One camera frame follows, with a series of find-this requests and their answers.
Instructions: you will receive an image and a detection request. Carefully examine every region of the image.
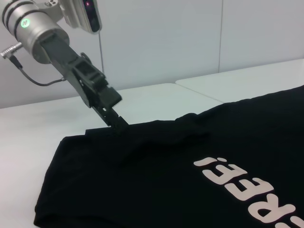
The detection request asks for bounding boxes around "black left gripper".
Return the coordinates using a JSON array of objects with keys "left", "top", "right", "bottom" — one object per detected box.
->
[{"left": 40, "top": 33, "right": 130, "bottom": 136}]

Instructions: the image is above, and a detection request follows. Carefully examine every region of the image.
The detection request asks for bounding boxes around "black shirt with FREE print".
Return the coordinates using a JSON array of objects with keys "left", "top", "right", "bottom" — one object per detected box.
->
[{"left": 33, "top": 85, "right": 304, "bottom": 228}]

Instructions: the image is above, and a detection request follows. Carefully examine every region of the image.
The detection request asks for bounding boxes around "grey cable with plug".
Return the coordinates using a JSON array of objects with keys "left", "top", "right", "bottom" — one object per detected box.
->
[{"left": 0, "top": 44, "right": 65, "bottom": 86}]

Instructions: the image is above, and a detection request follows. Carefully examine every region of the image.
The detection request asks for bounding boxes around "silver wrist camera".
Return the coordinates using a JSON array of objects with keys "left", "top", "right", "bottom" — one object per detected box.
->
[{"left": 59, "top": 0, "right": 103, "bottom": 33}]

